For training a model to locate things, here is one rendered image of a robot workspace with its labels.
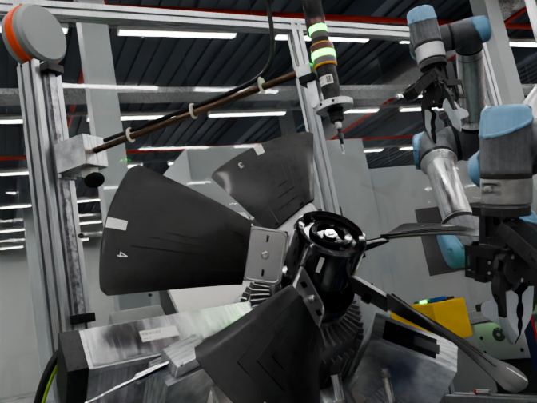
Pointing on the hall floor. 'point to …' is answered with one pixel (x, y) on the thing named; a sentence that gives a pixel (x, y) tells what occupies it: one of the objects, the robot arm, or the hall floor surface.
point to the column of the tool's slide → (49, 206)
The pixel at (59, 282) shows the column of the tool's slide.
